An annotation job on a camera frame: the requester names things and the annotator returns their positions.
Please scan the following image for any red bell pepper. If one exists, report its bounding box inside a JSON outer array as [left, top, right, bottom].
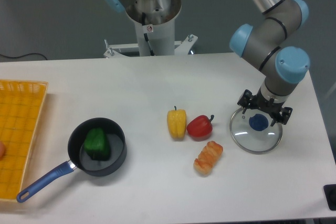
[[186, 115, 214, 138]]

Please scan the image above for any yellow bell pepper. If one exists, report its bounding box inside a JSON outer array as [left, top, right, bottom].
[[166, 106, 187, 140]]

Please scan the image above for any green bell pepper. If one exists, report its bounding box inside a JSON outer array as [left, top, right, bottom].
[[83, 127, 111, 161]]

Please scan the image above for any black saucepan blue handle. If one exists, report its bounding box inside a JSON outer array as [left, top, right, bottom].
[[16, 118, 127, 203]]

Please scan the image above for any glass pot lid blue knob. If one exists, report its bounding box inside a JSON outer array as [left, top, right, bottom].
[[229, 105, 284, 154]]

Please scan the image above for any black device at table edge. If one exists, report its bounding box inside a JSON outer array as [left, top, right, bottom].
[[323, 184, 336, 211]]

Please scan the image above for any yellow woven basket tray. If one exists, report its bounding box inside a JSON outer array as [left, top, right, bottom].
[[1, 79, 48, 202]]

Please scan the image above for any black floor cable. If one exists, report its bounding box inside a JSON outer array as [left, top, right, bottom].
[[0, 53, 48, 60]]

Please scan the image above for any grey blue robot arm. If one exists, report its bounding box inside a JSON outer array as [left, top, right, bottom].
[[105, 0, 310, 124]]

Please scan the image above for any orange shrimp sushi toy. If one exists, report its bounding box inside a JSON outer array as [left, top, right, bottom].
[[193, 141, 224, 176]]

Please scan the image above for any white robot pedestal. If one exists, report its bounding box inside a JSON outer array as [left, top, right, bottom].
[[103, 0, 198, 59]]

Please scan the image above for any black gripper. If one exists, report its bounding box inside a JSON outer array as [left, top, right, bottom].
[[237, 89, 292, 126]]

